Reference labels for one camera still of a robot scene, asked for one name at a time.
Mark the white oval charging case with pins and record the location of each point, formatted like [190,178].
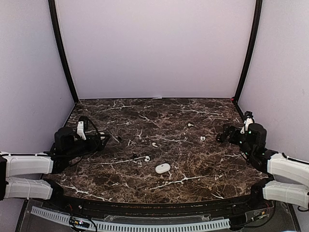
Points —
[162,168]

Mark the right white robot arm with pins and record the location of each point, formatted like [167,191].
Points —
[287,178]

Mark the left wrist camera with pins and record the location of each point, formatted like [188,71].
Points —
[82,125]

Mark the white slotted cable duct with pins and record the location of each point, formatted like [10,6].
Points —
[133,224]

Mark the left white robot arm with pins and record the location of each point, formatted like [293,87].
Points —
[14,168]

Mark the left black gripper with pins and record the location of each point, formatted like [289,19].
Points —
[99,147]

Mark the black front rail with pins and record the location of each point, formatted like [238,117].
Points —
[232,207]

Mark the right black frame post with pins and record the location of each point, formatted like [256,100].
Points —
[250,48]

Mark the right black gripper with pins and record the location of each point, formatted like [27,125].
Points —
[227,133]

